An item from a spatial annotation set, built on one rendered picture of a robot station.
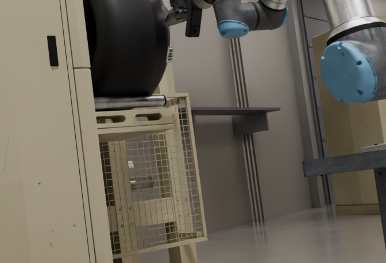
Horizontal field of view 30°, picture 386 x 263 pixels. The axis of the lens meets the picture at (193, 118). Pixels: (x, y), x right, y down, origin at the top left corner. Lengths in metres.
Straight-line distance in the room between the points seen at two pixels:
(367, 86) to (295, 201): 7.89
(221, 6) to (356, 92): 0.69
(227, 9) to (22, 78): 0.77
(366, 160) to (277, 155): 7.60
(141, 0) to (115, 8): 0.12
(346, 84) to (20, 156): 0.77
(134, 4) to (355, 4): 1.04
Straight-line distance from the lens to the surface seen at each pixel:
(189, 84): 7.92
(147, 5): 2.62
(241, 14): 2.25
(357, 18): 1.76
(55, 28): 1.80
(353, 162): 1.71
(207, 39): 8.38
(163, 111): 2.68
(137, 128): 2.60
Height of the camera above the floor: 0.59
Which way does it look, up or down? 5 degrees up
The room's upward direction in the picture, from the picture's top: 7 degrees counter-clockwise
